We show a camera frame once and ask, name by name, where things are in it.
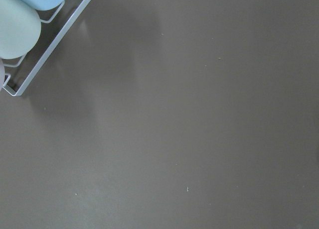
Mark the green cup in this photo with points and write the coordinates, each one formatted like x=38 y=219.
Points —
x=20 y=28

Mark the white wire cup rack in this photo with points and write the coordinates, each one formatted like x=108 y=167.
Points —
x=16 y=74

